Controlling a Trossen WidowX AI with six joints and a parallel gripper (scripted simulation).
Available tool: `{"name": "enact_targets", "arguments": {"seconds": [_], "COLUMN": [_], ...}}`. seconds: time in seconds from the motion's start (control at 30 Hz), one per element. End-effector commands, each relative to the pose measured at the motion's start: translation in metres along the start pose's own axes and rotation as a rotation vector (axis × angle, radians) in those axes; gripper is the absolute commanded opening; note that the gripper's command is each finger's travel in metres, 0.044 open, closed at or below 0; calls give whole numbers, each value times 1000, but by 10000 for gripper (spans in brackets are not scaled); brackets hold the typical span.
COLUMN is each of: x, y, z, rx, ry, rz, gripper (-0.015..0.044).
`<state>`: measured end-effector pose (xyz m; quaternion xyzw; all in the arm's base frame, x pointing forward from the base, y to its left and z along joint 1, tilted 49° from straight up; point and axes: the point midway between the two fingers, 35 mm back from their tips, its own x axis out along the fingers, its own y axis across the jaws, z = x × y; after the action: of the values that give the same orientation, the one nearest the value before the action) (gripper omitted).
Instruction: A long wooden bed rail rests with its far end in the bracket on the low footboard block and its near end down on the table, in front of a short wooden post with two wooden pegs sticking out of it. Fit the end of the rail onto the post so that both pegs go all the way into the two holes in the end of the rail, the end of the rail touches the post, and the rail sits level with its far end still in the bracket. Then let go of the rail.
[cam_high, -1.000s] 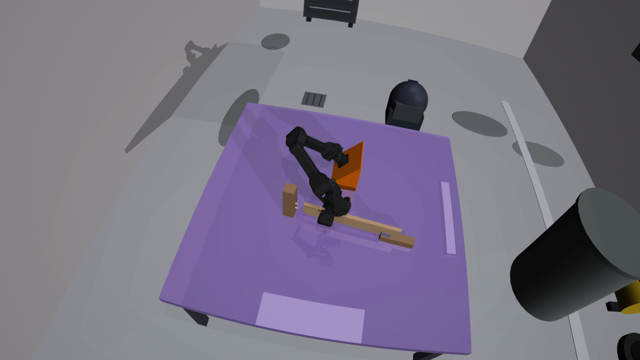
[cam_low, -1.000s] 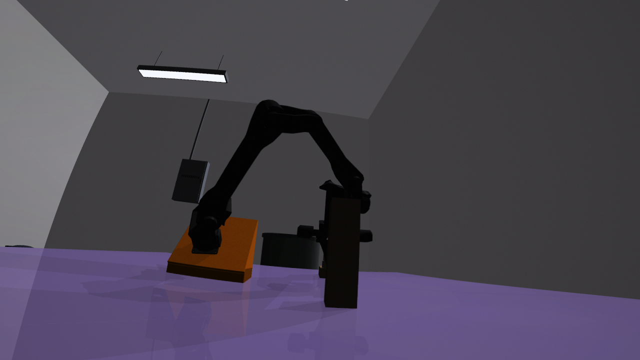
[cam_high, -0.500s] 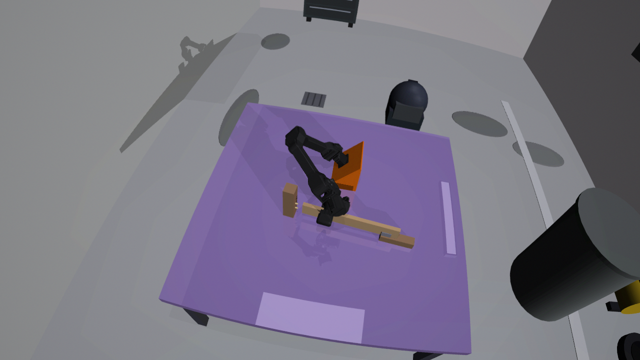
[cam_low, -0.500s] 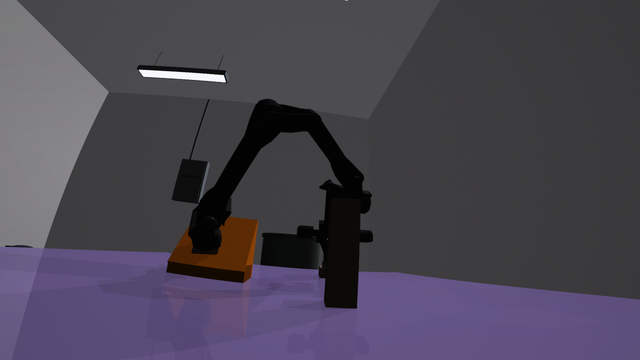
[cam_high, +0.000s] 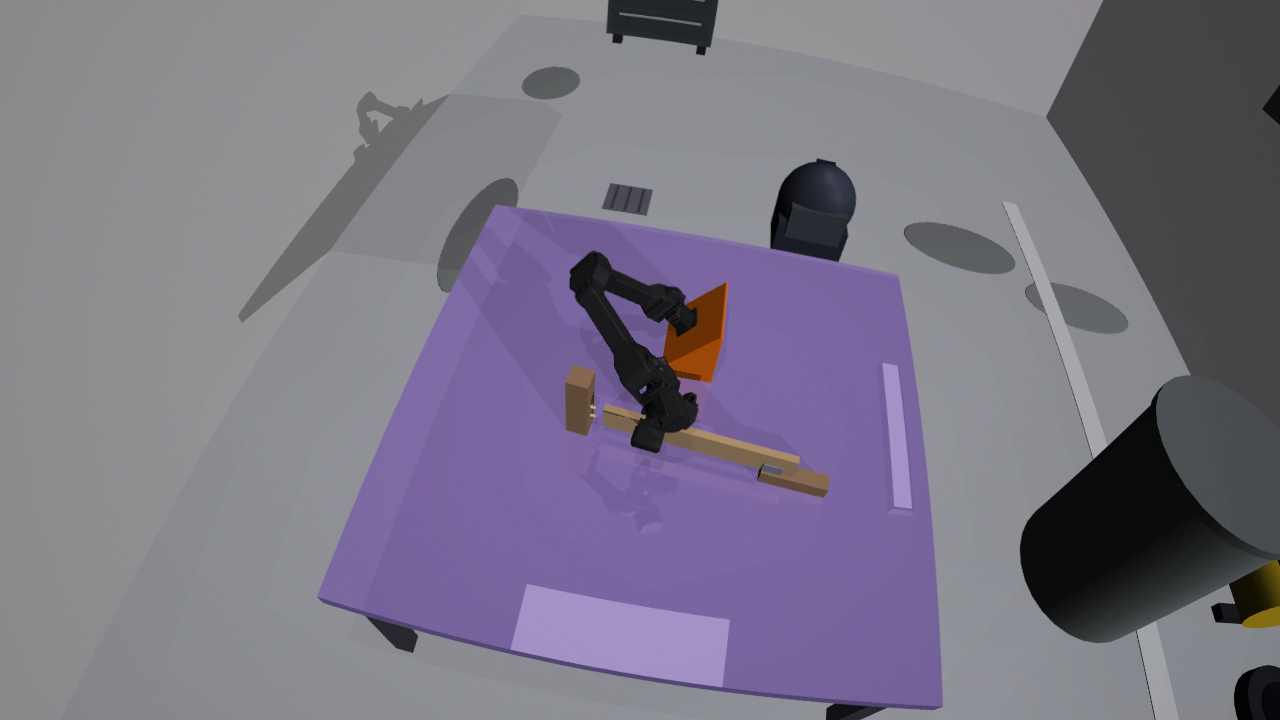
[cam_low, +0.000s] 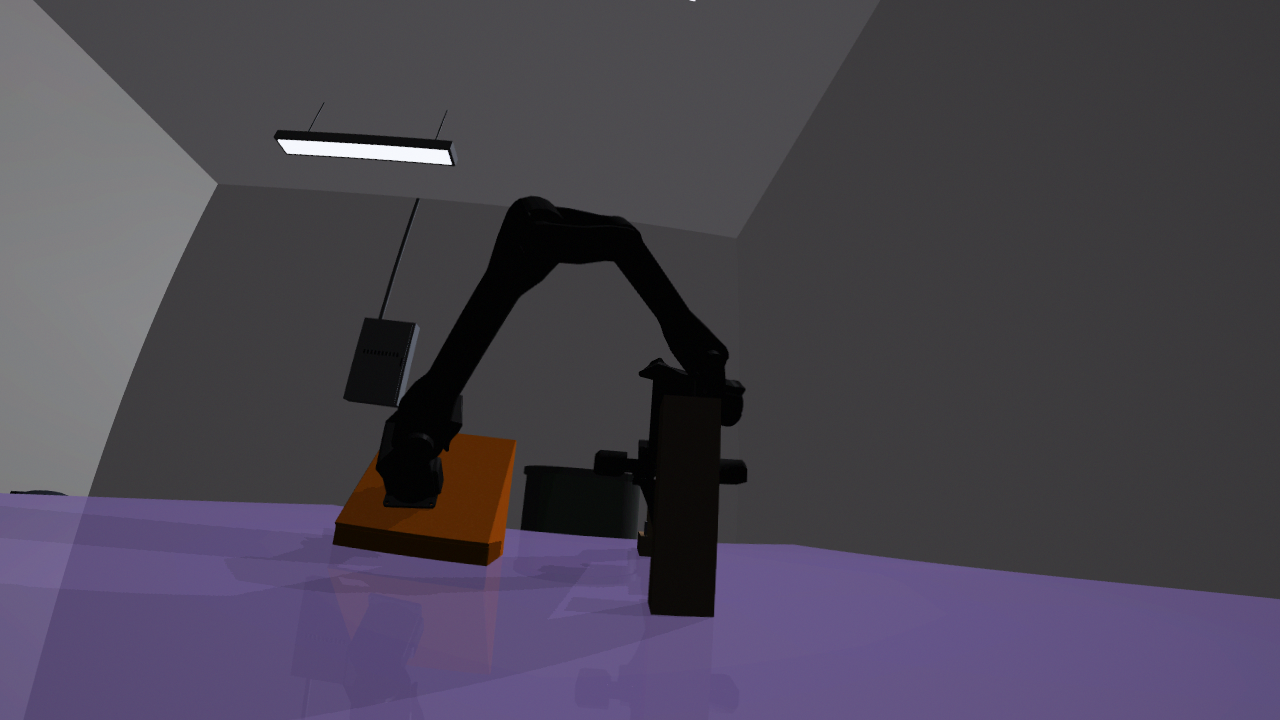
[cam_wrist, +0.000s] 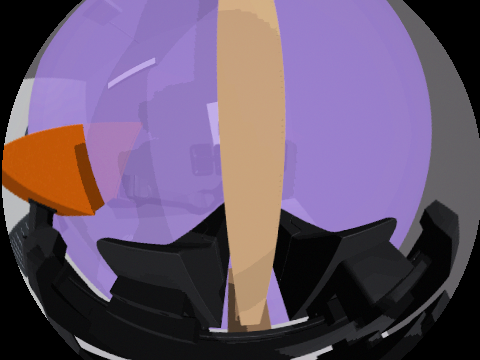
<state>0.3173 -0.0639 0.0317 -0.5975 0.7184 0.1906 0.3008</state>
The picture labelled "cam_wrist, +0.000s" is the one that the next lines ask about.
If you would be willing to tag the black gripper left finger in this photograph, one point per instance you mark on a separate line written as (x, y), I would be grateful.
(196, 263)

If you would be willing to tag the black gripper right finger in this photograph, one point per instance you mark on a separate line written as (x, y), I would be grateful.
(307, 255)

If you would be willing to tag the long wooden rail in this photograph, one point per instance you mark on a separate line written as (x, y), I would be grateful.
(250, 93)

